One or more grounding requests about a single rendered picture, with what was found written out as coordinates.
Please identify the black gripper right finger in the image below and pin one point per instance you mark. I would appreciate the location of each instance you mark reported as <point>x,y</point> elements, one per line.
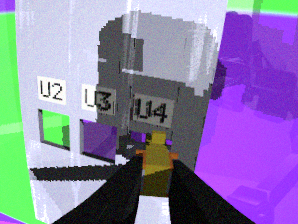
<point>191,201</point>

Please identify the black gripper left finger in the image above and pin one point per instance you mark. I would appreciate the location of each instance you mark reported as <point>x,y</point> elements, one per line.
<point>115,202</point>

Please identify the white rail plate with square holes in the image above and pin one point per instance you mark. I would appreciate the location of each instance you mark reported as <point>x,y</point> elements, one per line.
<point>138,65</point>

